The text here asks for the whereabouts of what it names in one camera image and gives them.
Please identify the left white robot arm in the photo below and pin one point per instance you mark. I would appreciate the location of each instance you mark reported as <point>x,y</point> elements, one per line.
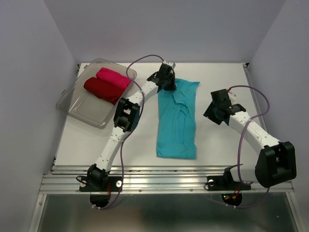
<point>126,119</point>

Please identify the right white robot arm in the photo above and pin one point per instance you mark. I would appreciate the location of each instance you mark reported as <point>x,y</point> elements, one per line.
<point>276,160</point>

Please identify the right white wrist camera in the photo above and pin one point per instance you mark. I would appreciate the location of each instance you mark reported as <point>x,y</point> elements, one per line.
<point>232,96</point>

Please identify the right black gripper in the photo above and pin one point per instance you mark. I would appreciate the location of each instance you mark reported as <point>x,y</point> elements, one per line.
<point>208,112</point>

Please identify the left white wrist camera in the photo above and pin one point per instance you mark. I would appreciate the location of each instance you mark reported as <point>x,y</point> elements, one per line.
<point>171,64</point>

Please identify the aluminium mounting rail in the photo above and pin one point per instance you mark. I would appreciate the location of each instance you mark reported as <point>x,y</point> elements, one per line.
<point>137,180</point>

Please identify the turquoise t shirt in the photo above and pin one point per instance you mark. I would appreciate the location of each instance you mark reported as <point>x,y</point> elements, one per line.
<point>177,125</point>

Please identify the pink rolled shirt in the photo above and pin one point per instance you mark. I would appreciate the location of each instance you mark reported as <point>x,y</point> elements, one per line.
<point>113,78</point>

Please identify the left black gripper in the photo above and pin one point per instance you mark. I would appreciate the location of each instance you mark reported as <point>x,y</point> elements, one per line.
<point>172,87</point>

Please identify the dark red rolled shirt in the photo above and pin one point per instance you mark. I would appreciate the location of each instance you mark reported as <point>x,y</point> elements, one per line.
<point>103,90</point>

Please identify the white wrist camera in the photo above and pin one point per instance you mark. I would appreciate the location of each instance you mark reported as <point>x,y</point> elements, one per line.
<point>232,96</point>
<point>171,64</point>

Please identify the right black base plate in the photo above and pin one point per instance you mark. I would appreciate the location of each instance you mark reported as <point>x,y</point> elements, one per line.
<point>224,182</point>

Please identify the clear plastic bin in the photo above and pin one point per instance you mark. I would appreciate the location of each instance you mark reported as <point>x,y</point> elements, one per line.
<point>83,105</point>

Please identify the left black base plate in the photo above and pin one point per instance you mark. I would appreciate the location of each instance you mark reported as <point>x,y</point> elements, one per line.
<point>109,184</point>

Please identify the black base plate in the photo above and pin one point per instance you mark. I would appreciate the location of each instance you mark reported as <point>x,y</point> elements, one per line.
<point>224,182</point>
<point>109,184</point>

